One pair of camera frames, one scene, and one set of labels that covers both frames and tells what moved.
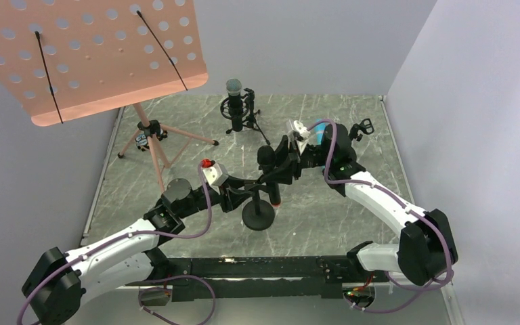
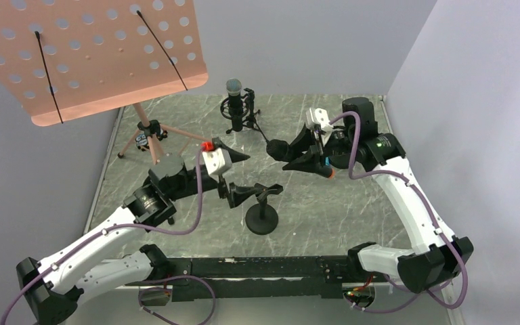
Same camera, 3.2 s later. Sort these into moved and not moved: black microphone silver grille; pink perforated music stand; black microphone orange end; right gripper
Moved: right gripper; black microphone orange end
Not moved: pink perforated music stand; black microphone silver grille
